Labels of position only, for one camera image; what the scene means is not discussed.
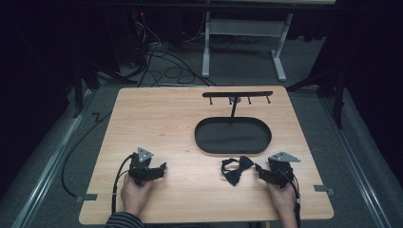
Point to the black metal stand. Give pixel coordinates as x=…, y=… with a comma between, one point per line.
x=78, y=88
x=339, y=95

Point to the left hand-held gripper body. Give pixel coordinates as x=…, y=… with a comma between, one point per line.
x=141, y=167

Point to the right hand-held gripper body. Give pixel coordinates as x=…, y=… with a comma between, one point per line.
x=280, y=172

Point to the person's right hand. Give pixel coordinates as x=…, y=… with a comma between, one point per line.
x=283, y=201

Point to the grey tape strip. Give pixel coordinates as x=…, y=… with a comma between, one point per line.
x=86, y=198
x=323, y=189

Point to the white metal desk frame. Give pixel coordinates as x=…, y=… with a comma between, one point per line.
x=244, y=28

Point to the black bow tie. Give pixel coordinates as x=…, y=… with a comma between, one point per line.
x=237, y=172

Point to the grey metal floor rail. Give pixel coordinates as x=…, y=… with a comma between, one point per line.
x=50, y=167
x=358, y=164

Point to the black hook stand with tray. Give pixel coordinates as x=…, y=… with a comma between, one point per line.
x=233, y=136

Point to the person's left hand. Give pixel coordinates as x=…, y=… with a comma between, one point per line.
x=134, y=198

